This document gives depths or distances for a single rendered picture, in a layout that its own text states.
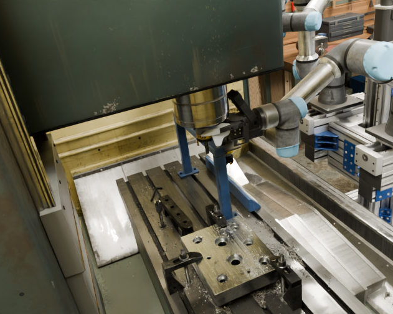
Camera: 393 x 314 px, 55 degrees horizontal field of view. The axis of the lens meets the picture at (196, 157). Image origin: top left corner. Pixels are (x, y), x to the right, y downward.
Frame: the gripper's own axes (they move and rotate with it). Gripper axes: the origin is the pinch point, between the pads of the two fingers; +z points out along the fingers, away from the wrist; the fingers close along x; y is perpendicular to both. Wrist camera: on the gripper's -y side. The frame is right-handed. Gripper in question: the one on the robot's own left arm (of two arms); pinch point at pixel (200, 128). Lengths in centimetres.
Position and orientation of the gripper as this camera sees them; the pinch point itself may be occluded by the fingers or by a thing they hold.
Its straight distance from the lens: 112.1
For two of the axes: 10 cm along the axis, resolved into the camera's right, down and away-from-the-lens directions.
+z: -9.2, 2.8, -2.8
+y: 1.2, 8.8, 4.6
